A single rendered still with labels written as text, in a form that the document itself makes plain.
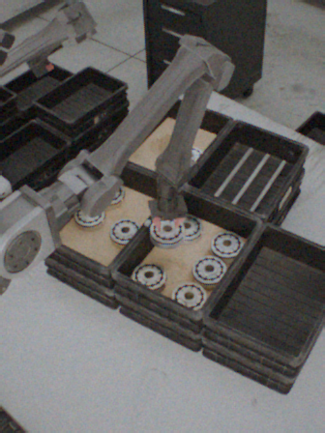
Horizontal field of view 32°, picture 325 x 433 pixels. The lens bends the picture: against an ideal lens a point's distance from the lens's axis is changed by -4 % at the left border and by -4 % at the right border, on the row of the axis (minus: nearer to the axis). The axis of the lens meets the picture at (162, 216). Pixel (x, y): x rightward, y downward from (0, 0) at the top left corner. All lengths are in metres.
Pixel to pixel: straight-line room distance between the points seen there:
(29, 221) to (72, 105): 1.98
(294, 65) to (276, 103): 0.51
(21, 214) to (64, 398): 0.80
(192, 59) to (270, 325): 0.84
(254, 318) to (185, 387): 0.29
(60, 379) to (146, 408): 0.28
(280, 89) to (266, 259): 2.24
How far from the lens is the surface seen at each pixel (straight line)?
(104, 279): 1.73
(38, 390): 1.77
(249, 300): 1.73
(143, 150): 2.16
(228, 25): 3.21
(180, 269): 1.78
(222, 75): 1.24
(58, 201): 1.10
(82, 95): 3.05
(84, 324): 1.85
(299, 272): 1.81
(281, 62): 4.21
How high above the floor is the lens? 2.27
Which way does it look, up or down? 48 degrees down
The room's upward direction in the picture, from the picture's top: 3 degrees counter-clockwise
